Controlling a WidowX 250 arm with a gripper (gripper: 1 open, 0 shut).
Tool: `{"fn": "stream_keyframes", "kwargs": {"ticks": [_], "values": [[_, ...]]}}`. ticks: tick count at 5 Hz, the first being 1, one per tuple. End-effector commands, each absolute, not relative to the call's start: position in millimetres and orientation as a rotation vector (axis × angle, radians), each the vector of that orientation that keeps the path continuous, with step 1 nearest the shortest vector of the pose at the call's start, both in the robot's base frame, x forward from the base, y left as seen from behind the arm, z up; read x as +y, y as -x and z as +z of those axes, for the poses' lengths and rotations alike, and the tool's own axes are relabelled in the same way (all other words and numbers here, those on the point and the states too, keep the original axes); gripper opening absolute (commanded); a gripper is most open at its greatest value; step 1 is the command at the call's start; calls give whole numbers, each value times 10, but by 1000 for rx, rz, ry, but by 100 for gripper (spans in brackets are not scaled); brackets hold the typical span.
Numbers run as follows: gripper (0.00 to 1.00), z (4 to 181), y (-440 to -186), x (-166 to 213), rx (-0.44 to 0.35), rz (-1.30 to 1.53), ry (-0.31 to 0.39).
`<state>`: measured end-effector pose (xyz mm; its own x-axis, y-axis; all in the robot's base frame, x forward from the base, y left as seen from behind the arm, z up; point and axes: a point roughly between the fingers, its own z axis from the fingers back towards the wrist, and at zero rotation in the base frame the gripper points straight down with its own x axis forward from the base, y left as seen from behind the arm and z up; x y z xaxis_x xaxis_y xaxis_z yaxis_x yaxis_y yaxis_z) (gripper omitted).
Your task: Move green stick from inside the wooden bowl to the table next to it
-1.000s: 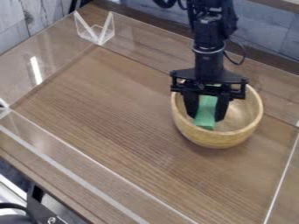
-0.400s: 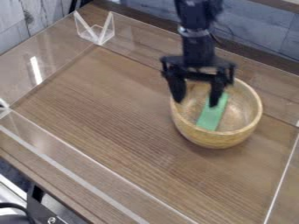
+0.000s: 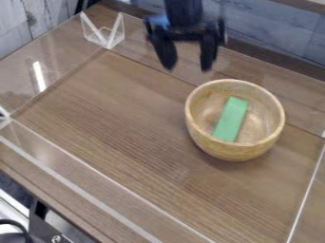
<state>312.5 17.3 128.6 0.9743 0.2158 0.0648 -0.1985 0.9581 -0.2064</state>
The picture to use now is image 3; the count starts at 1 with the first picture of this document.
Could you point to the clear acrylic stand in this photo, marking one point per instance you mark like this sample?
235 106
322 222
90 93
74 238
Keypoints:
105 37

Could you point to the wooden bowl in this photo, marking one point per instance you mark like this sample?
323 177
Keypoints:
263 125

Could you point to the black table frame bracket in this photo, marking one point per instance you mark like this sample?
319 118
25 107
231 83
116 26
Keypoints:
48 227

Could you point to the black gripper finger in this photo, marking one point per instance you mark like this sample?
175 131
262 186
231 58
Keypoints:
209 47
165 49

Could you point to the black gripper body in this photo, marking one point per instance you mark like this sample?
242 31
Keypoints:
184 24

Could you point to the green rectangular stick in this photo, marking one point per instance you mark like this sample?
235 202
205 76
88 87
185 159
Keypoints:
231 119

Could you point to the clear acrylic tray wall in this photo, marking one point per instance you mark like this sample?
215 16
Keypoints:
96 203

